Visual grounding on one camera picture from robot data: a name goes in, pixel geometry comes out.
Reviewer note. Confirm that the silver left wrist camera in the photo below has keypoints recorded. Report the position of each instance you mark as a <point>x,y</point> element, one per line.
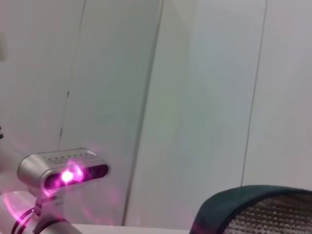
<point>36,168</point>

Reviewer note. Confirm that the dark teal insulated lunch bag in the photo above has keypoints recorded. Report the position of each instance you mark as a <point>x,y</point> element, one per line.
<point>224,207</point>

